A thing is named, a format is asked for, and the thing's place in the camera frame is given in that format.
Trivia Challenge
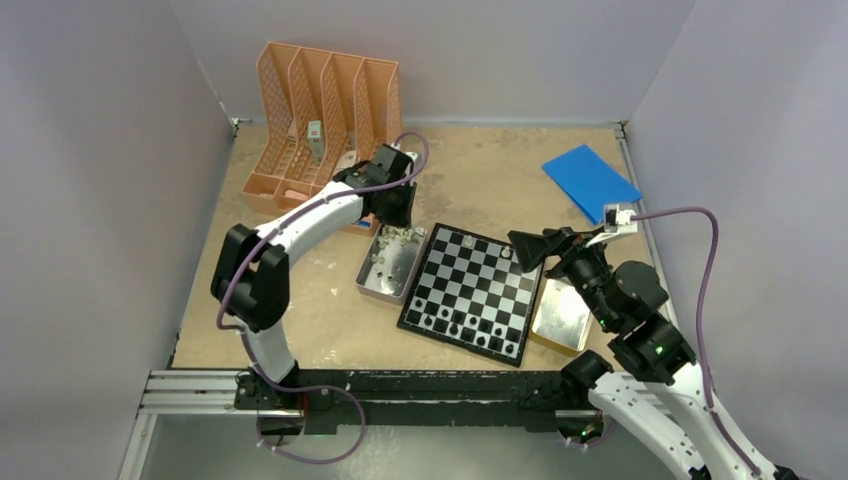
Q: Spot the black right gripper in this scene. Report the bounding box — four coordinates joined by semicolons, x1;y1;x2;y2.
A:
506;224;618;329

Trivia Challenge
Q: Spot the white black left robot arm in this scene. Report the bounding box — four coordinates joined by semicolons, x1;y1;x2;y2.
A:
210;144;429;409

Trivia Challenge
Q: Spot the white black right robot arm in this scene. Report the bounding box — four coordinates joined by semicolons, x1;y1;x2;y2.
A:
508;225;797;479

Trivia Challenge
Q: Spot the black white chess board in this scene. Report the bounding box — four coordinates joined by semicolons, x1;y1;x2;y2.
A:
397;223;542;367

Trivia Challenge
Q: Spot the pink metal tin box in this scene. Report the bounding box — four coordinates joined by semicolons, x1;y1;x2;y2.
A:
355;225;428;305

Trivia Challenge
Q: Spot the blue notebook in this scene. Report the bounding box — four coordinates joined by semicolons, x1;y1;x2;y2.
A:
542;145;642;225

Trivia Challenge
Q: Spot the green white small box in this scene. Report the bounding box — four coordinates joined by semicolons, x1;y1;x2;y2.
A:
307;120;325;164

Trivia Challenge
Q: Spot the orange plastic file organizer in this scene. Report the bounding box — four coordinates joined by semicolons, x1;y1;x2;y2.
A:
242;42;404;216

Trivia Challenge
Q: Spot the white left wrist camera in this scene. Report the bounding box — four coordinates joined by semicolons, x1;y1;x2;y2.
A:
405;151;421;176

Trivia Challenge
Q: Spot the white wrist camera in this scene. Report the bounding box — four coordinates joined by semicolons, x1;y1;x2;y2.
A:
586;204;639;247
405;151;421;176

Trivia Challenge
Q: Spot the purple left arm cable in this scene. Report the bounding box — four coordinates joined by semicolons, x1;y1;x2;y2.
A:
217;131;431;466

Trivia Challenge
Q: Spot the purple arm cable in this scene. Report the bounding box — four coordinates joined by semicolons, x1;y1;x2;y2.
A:
629;206;763;478
217;131;431;466

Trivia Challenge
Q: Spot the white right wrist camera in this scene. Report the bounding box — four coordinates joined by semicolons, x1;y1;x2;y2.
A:
586;204;639;247

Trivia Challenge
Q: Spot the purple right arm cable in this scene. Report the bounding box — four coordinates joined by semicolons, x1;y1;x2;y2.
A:
629;206;763;478

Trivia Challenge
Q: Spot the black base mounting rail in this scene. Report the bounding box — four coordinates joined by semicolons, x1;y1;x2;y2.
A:
234;369;600;435

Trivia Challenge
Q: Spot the aluminium frame rail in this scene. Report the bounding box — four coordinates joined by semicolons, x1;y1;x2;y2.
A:
119;369;308;479

